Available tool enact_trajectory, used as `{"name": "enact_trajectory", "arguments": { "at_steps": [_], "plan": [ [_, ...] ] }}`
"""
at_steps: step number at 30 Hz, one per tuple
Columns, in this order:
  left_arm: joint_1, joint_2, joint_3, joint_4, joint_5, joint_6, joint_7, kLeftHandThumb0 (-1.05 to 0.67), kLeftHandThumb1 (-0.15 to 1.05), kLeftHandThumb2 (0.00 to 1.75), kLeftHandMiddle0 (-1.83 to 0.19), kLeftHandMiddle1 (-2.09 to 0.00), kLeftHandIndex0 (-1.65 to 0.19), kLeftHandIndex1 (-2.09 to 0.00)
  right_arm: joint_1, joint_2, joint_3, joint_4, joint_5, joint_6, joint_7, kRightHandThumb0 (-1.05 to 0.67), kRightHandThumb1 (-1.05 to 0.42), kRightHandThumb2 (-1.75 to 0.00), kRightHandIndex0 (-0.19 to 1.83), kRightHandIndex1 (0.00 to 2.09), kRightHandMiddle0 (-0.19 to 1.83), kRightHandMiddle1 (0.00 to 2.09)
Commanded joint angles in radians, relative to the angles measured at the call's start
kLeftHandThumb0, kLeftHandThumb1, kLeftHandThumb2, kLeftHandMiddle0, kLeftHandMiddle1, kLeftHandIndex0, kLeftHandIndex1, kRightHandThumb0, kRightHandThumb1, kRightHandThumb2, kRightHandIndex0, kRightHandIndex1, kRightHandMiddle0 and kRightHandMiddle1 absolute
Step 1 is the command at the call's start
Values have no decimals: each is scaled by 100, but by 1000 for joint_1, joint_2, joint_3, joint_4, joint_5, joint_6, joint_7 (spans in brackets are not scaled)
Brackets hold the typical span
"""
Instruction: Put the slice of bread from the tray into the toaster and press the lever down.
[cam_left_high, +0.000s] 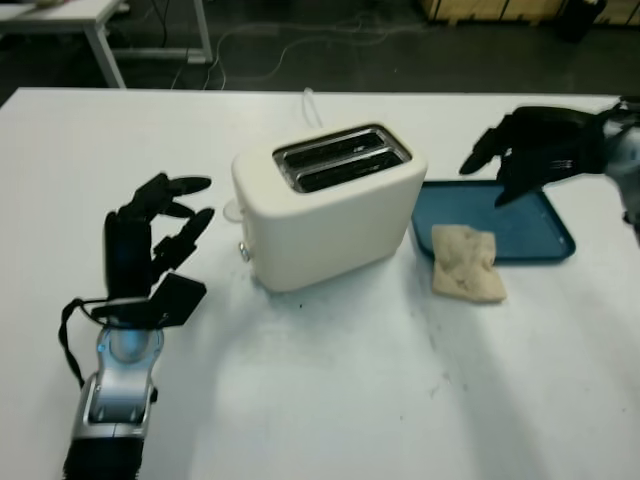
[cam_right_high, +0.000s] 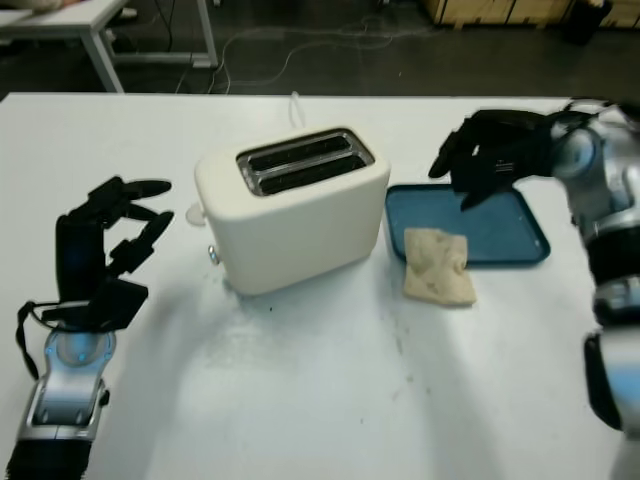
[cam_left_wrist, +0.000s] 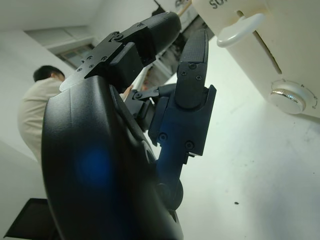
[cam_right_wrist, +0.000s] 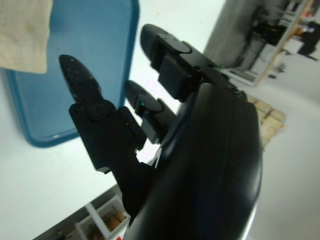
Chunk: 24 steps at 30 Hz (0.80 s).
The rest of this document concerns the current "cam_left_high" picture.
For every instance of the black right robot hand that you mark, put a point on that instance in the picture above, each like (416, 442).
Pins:
(545, 130)

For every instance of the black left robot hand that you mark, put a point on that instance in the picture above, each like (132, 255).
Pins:
(126, 255)

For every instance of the white bread slice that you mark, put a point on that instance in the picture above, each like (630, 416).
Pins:
(465, 265)

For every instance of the dark blue plastic tray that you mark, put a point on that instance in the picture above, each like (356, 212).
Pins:
(525, 225)

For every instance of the white toaster lever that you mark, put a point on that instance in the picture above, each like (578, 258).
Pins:
(231, 211)

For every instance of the silver toaster knob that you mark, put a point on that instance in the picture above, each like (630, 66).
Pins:
(245, 251)

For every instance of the cream white toaster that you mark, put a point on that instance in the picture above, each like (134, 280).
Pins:
(325, 225)

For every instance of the black bin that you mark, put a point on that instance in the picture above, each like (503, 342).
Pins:
(580, 20)

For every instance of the wooden crate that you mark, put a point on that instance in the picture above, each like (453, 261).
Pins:
(475, 7)

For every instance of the white desk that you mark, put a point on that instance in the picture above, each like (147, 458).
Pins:
(60, 17)

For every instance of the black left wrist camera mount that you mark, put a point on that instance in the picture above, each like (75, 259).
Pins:
(180, 297)

